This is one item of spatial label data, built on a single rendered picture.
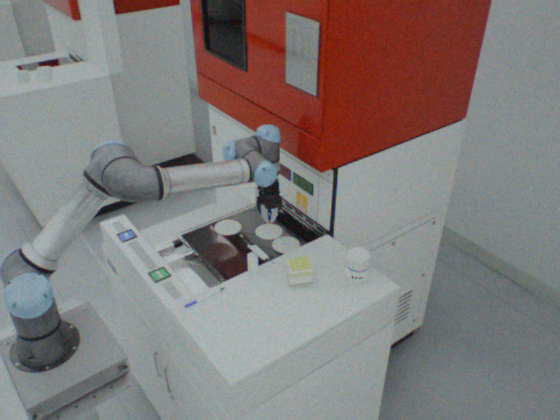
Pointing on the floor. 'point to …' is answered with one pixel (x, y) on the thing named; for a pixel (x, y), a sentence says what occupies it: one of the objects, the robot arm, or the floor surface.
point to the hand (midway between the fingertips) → (269, 222)
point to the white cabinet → (146, 376)
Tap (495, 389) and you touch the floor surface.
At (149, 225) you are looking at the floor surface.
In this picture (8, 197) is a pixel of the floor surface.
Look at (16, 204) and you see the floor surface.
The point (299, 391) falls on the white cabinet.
